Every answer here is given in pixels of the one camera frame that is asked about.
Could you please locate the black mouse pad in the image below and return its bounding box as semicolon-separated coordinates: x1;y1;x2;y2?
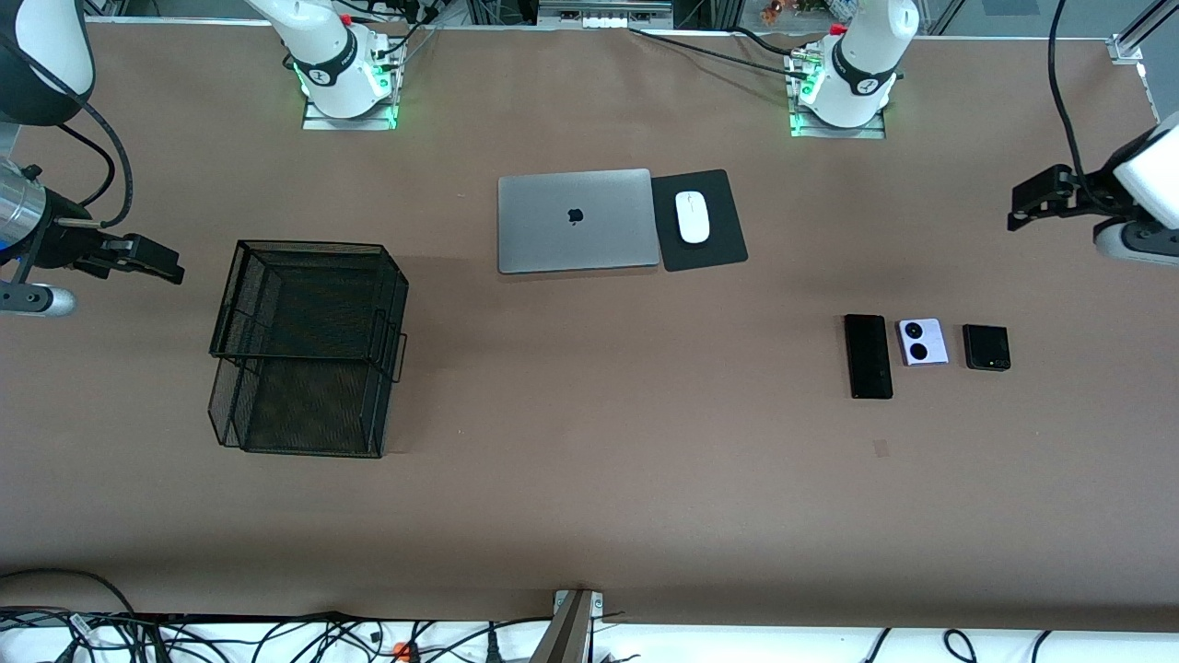
650;169;749;273

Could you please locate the short curved black cable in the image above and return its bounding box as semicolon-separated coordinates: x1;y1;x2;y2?
732;26;802;58

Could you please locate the thick black looped cable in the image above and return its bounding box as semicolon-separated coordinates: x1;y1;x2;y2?
0;567;139;663

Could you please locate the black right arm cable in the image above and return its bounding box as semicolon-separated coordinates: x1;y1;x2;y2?
0;37;134;231

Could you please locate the grey power strip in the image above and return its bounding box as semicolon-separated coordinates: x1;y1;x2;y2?
537;0;673;30

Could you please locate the long black table cable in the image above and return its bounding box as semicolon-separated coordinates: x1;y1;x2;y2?
629;28;811;79

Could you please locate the thin black floor cable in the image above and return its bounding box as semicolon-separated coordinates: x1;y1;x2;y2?
138;610;554;663

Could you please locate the black flip phone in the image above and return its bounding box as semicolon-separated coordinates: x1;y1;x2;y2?
963;323;1012;372

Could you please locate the silver closed laptop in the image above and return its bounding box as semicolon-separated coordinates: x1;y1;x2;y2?
497;168;662;275

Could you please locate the black two-tier mesh tray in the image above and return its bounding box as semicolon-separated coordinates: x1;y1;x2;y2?
208;239;411;459

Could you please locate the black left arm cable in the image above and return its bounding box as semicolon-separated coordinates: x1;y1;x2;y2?
1048;0;1120;199

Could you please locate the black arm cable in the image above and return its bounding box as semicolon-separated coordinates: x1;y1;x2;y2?
0;37;134;231
1048;0;1120;199

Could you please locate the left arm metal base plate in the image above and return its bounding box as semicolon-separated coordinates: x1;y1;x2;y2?
788;46;887;139

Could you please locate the white computer mouse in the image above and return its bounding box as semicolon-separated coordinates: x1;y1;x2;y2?
675;191;711;245

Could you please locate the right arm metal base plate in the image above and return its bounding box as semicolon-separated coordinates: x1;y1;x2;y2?
302;41;399;132

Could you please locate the grey metal camera bracket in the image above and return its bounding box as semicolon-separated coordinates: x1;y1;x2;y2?
530;589;606;663

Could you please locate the lavender flip phone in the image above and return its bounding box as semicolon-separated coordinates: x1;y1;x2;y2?
897;319;950;367

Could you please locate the black slab smartphone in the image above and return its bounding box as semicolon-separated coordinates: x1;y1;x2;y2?
845;314;894;401

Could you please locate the aluminium frame corner rail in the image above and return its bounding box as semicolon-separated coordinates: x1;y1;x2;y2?
1108;0;1179;65

